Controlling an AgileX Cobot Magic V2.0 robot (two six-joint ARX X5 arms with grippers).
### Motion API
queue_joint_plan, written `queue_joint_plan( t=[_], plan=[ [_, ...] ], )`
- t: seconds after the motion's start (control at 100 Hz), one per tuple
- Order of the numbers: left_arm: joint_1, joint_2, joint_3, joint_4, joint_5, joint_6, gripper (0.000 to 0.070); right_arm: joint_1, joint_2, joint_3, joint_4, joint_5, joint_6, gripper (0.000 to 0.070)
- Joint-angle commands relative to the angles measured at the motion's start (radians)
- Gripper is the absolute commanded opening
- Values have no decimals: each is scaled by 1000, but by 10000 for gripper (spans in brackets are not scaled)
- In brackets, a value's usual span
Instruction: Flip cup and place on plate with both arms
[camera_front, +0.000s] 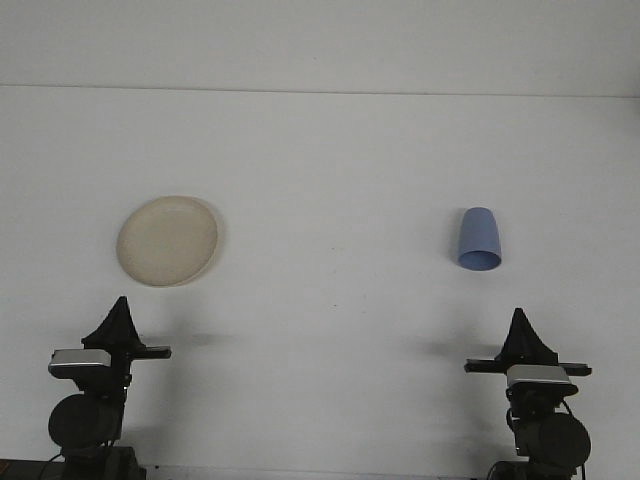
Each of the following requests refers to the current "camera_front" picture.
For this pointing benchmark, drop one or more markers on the pale round plate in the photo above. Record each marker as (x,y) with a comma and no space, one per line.
(170,240)

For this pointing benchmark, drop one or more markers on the pale blue cup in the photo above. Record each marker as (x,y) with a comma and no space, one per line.
(479,235)

